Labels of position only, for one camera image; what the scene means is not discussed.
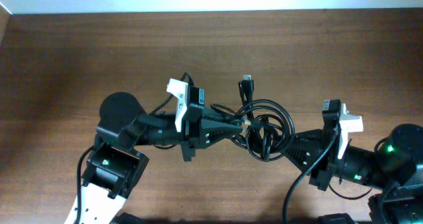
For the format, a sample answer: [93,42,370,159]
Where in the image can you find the black usb cables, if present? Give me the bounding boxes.
[210,74,296,163]

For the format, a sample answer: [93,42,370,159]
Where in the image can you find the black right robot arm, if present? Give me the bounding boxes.
[282,124,422,223]

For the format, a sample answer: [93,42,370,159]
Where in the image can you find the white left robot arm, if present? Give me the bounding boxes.
[65,92,243,223]

